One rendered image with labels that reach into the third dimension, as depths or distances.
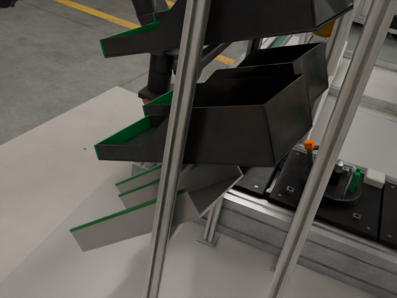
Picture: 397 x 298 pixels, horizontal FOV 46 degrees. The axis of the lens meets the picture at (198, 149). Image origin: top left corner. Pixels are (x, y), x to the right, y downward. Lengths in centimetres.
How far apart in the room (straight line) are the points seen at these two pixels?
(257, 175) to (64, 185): 46
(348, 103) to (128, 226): 39
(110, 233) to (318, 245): 48
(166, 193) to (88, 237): 25
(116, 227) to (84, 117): 75
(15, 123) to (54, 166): 184
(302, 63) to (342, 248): 48
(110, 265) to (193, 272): 17
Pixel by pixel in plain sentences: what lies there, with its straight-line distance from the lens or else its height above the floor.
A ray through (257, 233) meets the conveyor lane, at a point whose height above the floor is 90.
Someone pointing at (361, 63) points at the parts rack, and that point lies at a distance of 47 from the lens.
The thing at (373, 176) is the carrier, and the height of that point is 99.
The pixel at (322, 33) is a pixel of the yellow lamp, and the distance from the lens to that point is 119.
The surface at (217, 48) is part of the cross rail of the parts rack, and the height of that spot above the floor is 139.
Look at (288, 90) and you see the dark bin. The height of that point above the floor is 137.
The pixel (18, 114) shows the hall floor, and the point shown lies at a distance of 317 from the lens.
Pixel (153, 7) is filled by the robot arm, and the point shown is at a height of 128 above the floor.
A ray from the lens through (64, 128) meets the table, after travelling 139.
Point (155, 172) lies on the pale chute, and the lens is 85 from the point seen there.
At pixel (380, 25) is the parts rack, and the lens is 46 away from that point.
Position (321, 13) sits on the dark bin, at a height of 148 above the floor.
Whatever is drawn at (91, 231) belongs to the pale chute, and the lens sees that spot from 79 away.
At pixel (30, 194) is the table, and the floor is 86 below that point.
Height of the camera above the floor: 159
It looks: 33 degrees down
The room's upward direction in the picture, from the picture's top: 11 degrees clockwise
